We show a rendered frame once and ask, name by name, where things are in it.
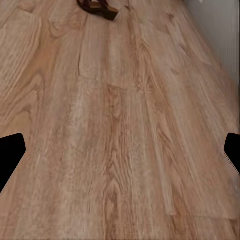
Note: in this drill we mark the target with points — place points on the sandal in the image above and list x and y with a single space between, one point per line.
98 6

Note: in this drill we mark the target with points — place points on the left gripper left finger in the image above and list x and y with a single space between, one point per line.
12 150

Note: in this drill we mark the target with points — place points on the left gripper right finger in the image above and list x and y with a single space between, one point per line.
232 149

